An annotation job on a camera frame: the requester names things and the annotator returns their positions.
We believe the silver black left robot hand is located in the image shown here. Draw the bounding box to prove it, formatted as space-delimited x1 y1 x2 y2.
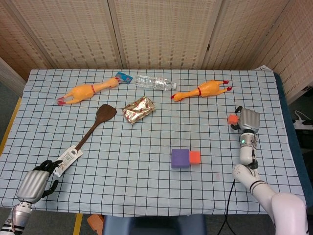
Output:
16 160 64 204

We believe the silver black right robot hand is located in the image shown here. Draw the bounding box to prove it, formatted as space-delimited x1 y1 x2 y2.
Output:
229 105 261 134

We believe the medium orange foam cube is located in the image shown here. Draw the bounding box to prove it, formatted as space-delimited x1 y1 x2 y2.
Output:
189 150 202 165

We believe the large purple foam cube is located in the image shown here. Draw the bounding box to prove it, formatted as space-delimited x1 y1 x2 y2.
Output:
171 148 190 169

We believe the table with checkered tablecloth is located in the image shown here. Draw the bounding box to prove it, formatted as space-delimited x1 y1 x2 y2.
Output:
0 65 306 217

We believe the dark blue padded table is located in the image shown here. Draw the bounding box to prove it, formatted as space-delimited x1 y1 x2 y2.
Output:
273 71 307 196

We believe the unbagged yellow rubber chicken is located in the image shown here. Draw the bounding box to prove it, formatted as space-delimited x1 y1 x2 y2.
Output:
170 80 232 101

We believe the white power strip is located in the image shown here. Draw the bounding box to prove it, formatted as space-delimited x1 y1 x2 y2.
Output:
292 110 313 130

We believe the orange block on floor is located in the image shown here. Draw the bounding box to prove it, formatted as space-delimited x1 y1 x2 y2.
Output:
87 214 105 235

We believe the dark wooden spatula with label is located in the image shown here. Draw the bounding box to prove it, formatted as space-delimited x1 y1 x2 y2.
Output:
51 104 117 177

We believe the bagged yellow rubber chicken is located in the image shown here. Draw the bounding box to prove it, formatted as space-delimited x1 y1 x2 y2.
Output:
54 71 134 106

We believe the clear plastic water bottle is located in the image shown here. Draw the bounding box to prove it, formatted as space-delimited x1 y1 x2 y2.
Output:
135 74 178 91

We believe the gold foil snack packet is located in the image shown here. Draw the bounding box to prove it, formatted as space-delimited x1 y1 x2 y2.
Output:
121 95 157 125

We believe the dark blue chair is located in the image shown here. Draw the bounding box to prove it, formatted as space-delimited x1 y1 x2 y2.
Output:
102 214 207 235

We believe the beige woven folding screen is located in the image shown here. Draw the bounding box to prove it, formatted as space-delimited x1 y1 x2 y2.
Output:
0 0 313 105

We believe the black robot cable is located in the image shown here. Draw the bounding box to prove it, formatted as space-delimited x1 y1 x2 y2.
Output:
216 180 237 235

